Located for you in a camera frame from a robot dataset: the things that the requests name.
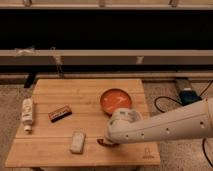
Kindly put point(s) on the white squeeze tube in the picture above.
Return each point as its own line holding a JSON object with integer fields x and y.
{"x": 27, "y": 114}

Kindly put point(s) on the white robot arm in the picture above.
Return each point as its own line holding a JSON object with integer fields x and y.
{"x": 189, "y": 122}

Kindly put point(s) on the orange bowl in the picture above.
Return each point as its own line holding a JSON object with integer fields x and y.
{"x": 113, "y": 99}

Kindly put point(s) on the black power adapter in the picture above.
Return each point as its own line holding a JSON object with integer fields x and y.
{"x": 186, "y": 92}

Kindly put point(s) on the dark red pepper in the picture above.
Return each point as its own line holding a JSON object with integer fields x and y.
{"x": 106, "y": 143}

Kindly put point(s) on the white sponge block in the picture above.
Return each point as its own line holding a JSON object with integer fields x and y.
{"x": 77, "y": 143}

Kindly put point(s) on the brown chocolate bar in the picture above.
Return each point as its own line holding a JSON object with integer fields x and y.
{"x": 59, "y": 113}

